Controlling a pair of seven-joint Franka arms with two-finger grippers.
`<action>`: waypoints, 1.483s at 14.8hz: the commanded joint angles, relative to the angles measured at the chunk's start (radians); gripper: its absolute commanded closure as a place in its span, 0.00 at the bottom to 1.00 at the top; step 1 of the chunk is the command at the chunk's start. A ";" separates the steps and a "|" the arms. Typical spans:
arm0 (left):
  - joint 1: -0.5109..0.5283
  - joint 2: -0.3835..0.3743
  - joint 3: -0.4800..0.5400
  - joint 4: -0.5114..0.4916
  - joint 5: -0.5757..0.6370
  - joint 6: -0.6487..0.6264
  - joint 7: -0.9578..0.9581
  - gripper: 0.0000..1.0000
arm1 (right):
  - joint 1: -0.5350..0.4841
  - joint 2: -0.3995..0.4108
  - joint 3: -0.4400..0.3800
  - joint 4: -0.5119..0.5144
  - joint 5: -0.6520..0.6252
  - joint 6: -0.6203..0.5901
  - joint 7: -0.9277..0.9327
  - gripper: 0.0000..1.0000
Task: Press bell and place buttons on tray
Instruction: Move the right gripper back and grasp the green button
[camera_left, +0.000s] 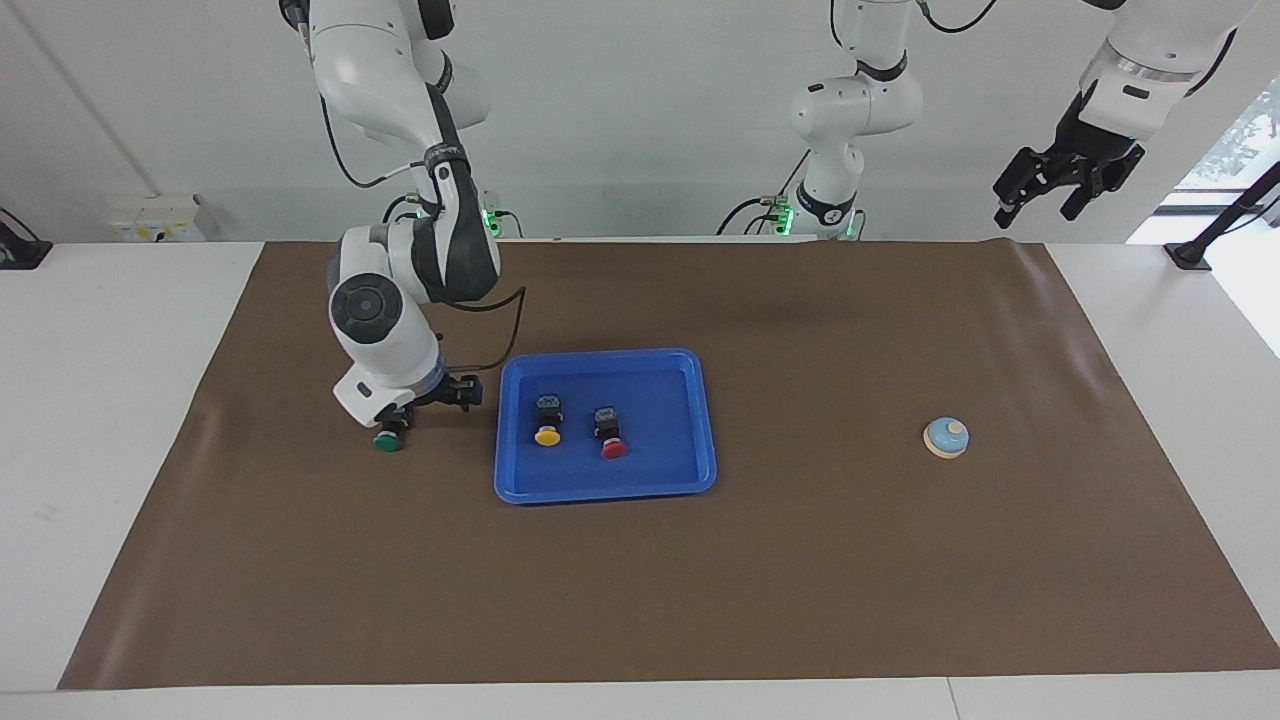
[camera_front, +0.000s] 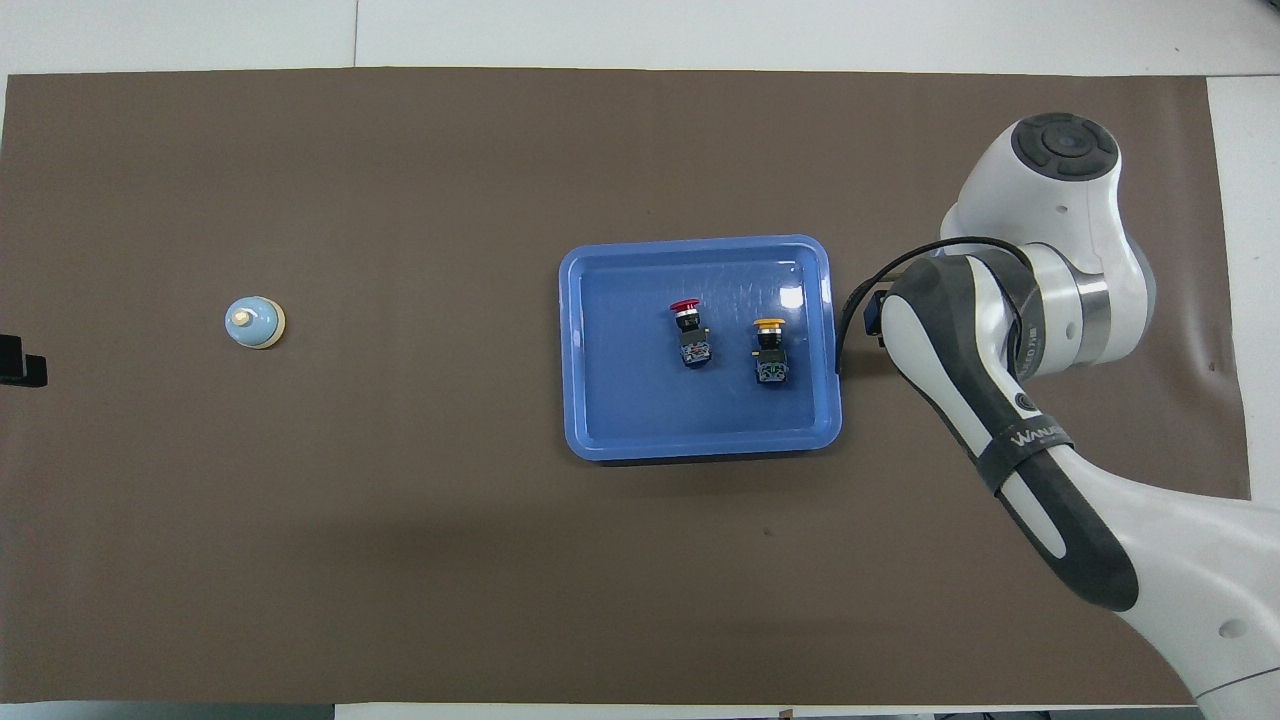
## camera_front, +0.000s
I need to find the light blue desk bell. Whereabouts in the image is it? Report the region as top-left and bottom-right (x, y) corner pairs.
(224, 296), (288, 352)

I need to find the red push button switch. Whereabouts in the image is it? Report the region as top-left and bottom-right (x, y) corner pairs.
(668, 298), (713, 370)

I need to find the yellow push button switch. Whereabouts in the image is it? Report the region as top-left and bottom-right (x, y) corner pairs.
(752, 317), (791, 389)

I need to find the blue plastic tray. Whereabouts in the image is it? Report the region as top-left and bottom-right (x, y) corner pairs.
(557, 233), (844, 463)

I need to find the brown table mat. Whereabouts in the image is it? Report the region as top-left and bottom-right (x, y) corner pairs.
(0, 66), (1253, 706)

